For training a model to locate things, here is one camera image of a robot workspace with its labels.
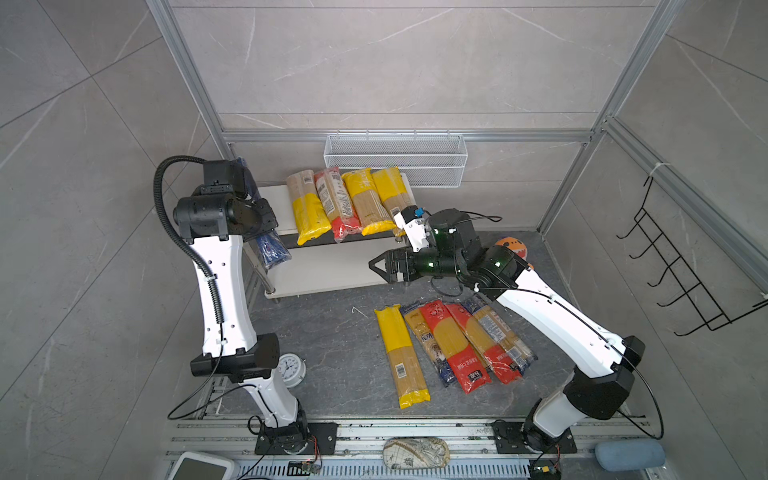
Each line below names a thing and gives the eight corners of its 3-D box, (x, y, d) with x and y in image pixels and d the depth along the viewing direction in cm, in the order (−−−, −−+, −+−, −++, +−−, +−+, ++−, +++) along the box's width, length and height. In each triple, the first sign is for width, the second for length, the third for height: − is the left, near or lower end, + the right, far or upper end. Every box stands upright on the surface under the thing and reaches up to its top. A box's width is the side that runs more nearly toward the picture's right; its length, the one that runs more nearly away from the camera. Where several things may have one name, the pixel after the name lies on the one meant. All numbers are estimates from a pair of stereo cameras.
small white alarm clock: (278, 387, 84) (273, 382, 80) (285, 358, 89) (280, 352, 85) (303, 387, 84) (299, 382, 80) (308, 358, 89) (305, 352, 85)
